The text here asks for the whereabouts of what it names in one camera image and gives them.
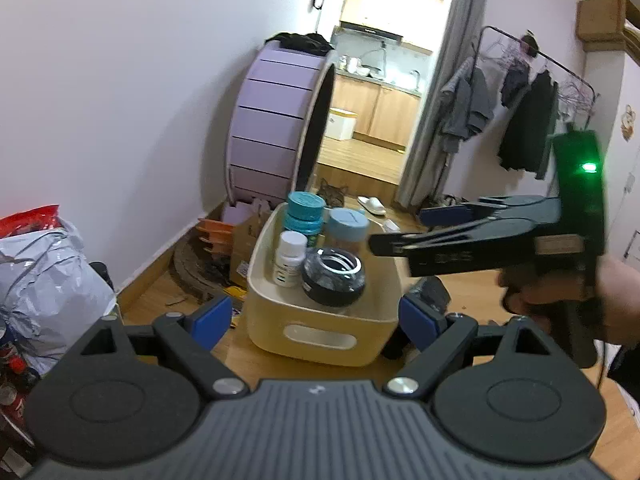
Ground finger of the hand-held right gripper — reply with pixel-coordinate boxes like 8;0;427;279
419;195;564;228
368;214;564;258

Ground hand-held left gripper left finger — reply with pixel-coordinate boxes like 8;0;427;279
52;295;251;403

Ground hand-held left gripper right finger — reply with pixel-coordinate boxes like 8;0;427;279
384;292;576;403

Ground cream plastic basket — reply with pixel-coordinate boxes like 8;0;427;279
247;203;405;368

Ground small white pill bottle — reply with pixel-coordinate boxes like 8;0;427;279
272;231;308;288

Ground blue lidded jar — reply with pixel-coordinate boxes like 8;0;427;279
320;208;371;261

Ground teal pill bottle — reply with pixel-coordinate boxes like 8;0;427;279
285;191;327;248

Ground orange folded items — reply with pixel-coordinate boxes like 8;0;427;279
196;217;236;257

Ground person's right hand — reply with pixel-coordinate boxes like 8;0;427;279
499;254;640;347

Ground round cardboard cat scratcher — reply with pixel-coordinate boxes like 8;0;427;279
172;240;236;302

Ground open cardboard box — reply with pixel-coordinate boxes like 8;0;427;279
229;200;275;291

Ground black hanging jacket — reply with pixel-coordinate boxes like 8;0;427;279
497;70;559;181

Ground bunch of clothes hangers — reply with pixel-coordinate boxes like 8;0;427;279
557;77;597;123

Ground grey hanging shirts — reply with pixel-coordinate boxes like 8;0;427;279
440;57;496;153

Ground tabby cat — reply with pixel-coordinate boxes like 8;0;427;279
316;178;349;208

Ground wooden kitchen cabinets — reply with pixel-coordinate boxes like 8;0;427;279
327;75;422;147

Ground grey curtain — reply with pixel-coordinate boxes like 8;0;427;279
397;0;493;211

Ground dark grey hanging shorts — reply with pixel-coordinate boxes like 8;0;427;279
501;65;531;108

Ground cream wardrobe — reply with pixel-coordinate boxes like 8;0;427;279
582;10;640;261

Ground black clothes rack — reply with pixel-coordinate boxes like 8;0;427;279
472;25;601;126

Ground grey plastic mailer bag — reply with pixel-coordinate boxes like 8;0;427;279
0;220;118;376

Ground purple cat exercise wheel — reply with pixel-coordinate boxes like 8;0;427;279
226;40;337;211

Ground range hood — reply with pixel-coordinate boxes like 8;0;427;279
340;21;403;44

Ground red drink cans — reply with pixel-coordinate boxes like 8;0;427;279
0;330;42;413

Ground red plastic bag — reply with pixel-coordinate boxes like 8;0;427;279
0;205;61;239

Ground black cloth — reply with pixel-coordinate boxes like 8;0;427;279
265;32;335;57

